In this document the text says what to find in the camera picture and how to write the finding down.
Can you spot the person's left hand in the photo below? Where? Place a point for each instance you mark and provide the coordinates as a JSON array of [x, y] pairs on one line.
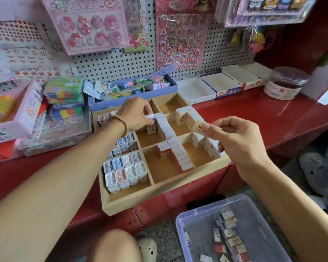
[[134, 113]]

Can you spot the person's right hand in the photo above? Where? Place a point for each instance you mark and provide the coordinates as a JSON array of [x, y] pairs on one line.
[[240, 143]]

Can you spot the handful of boxed erasers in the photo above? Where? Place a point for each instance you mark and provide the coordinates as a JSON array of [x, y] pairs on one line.
[[195, 123]]

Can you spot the wooden compartment tray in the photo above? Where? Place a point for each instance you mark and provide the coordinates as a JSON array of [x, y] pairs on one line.
[[158, 172]]

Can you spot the clear plastic storage bin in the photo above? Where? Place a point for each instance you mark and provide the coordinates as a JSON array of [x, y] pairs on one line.
[[197, 226]]

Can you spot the blue white eraser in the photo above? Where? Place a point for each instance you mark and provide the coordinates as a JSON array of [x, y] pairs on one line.
[[187, 239]]

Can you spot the small white eraser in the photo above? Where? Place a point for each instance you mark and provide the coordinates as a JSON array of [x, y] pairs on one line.
[[206, 258]]

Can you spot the person's right forearm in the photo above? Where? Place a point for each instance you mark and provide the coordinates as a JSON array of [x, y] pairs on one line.
[[300, 210]]

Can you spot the person's left forearm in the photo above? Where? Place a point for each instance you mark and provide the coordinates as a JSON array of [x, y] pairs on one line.
[[43, 199]]

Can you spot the blue box of trinkets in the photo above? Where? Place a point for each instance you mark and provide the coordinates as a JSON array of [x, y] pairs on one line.
[[131, 98]]

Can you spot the white tray box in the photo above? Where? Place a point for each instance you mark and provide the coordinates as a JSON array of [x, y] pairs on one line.
[[221, 84], [249, 74], [195, 90]]

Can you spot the yellow orange toy box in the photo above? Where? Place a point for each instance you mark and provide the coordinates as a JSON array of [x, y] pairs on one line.
[[1, 108]]

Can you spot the person's left leg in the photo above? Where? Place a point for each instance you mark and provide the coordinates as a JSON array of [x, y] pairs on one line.
[[117, 247]]

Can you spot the person's left cream clog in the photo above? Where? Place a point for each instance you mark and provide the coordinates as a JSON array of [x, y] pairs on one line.
[[148, 251]]

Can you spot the red display counter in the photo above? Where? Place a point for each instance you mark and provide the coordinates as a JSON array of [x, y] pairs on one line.
[[284, 117]]

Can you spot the white pegboard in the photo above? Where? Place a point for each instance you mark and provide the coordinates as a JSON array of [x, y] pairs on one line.
[[115, 62]]

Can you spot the stack of colourful packs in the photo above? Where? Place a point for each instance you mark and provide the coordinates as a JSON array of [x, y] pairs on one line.
[[64, 92]]

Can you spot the round clear plastic jar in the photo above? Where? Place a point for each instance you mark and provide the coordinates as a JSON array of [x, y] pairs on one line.
[[287, 84]]

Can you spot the green edged sticker pack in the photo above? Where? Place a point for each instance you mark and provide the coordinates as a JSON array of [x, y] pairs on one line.
[[136, 27]]

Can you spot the pink sticker pack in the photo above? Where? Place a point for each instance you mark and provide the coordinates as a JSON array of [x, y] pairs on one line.
[[183, 38], [87, 24]]

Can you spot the clear bag of colourful toys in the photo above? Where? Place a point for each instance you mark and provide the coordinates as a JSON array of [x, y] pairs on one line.
[[251, 41]]

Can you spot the white side shelf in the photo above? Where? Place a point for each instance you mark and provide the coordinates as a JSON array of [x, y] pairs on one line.
[[325, 81]]

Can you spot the pink tray of trinkets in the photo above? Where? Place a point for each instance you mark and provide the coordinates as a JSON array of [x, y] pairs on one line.
[[24, 114]]

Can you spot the red patterned sticker sheet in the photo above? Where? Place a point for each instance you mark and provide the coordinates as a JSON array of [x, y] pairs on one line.
[[33, 54]]

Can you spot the red folded cloth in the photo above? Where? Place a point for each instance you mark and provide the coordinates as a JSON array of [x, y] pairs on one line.
[[0, 151]]

